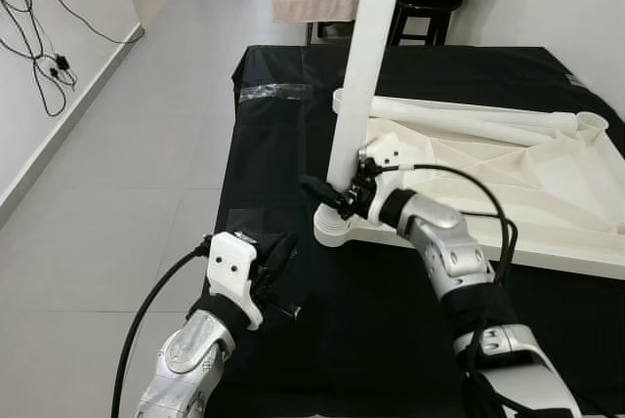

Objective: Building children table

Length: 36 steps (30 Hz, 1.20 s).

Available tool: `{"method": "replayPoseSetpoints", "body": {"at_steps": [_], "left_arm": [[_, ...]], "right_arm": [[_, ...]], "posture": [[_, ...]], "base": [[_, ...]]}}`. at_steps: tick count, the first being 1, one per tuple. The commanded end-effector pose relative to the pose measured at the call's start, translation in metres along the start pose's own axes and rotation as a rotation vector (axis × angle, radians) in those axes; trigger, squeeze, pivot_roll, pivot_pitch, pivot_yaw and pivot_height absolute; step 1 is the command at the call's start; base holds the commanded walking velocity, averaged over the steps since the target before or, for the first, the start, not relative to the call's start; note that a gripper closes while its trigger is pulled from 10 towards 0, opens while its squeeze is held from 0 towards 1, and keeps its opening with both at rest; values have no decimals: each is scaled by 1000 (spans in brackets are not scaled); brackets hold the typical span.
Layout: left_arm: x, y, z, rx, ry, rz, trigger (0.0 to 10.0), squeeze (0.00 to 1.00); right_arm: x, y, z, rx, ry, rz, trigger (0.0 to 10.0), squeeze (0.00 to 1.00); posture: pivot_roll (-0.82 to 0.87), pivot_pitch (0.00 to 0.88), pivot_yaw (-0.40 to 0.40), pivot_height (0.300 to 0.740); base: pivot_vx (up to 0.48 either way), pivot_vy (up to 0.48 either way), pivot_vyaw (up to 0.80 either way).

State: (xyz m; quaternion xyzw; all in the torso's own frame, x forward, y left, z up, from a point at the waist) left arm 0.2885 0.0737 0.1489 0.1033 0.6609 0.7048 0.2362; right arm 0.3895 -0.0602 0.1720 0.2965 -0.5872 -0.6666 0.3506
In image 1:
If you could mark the black round stool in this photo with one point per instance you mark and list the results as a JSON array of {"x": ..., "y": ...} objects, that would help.
[{"x": 430, "y": 3}]

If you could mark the black table cloth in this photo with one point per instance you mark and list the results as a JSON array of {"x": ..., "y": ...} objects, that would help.
[{"x": 371, "y": 340}]

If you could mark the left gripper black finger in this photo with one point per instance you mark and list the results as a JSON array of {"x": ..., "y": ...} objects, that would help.
[
  {"x": 288, "y": 252},
  {"x": 273, "y": 246}
]

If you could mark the grey tape piece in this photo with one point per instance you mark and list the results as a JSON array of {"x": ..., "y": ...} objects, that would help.
[{"x": 575, "y": 80}]

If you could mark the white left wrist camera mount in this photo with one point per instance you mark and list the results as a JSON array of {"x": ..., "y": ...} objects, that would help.
[{"x": 232, "y": 267}]

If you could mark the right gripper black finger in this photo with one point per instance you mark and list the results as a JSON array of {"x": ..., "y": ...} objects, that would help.
[{"x": 324, "y": 193}]

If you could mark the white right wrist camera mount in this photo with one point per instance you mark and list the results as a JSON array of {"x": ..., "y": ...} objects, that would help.
[{"x": 386, "y": 149}]

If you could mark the white plastic table leg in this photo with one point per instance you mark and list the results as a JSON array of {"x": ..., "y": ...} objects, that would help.
[
  {"x": 371, "y": 47},
  {"x": 508, "y": 130},
  {"x": 469, "y": 110}
]

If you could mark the cream plastic table top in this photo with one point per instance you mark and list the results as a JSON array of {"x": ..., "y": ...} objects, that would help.
[{"x": 547, "y": 193}]

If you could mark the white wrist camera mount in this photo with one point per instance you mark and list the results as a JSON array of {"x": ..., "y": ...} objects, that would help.
[
  {"x": 232, "y": 267},
  {"x": 386, "y": 149}
]

